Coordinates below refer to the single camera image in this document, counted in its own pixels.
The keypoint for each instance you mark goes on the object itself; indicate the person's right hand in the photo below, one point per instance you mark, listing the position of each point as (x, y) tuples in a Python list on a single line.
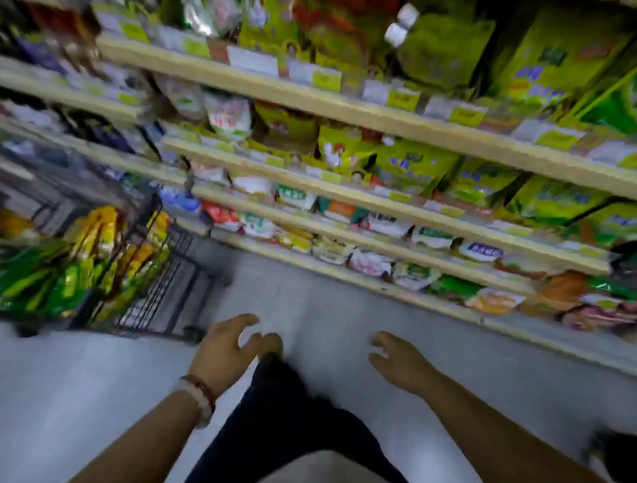
[(403, 363)]

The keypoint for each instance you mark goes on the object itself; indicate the person's left hand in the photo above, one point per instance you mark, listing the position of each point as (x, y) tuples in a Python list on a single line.
[(221, 358)]

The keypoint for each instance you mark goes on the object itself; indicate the pile of seasoning packets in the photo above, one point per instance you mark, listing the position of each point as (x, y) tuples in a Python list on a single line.
[(90, 259)]

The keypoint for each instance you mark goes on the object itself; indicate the wooden store shelving with goods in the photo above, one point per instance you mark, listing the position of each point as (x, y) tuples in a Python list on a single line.
[(299, 95)]

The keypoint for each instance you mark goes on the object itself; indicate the person's left forearm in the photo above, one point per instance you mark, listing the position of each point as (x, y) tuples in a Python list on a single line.
[(129, 448)]

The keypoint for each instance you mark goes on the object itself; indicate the person's right forearm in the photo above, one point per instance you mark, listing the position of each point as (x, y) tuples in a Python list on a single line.
[(498, 438)]

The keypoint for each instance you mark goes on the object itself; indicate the brown shoe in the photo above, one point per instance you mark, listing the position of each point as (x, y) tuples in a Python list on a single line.
[(271, 345)]

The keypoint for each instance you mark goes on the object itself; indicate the black trousers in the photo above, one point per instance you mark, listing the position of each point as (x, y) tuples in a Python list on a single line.
[(289, 428)]

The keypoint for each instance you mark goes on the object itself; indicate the grey shirt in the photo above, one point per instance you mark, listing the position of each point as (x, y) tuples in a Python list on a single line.
[(304, 470)]

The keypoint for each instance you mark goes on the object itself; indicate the rows of assorted seasoning packets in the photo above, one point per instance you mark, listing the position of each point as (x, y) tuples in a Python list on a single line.
[(448, 179)]

